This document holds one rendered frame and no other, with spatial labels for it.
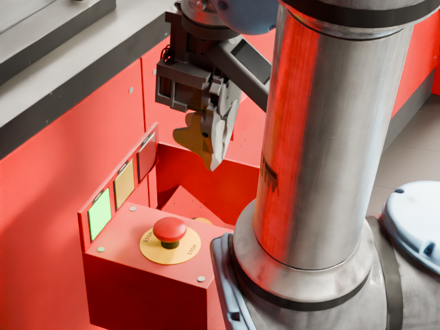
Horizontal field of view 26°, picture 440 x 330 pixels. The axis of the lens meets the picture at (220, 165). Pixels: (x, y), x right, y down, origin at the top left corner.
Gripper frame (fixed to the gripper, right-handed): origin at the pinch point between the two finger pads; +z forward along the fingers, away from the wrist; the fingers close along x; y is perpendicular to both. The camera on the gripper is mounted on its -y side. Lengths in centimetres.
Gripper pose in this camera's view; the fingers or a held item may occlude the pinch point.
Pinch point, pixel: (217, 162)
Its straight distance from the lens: 115.6
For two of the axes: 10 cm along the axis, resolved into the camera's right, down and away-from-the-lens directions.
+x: -3.9, 5.5, -7.4
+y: -9.2, -3.0, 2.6
